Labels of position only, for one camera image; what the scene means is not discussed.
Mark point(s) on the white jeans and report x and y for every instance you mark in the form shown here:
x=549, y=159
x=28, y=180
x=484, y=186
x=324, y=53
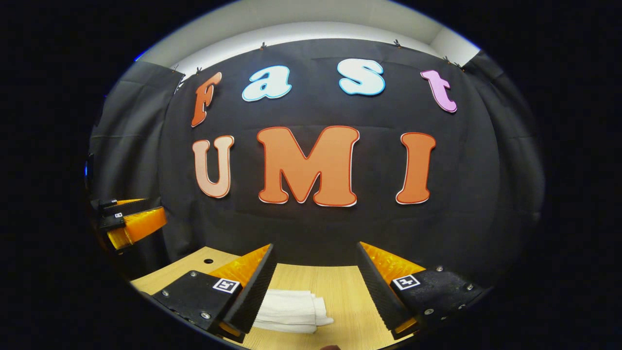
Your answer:
x=291, y=311

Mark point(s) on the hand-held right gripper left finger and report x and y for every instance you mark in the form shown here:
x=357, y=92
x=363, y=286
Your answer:
x=255, y=287

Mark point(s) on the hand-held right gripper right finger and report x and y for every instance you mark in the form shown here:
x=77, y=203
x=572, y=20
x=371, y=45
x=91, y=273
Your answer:
x=376, y=287

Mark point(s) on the black backdrop cloth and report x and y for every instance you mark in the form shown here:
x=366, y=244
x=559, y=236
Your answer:
x=311, y=228

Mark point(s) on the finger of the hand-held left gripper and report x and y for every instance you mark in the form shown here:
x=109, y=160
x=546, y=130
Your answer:
x=131, y=206
x=141, y=226

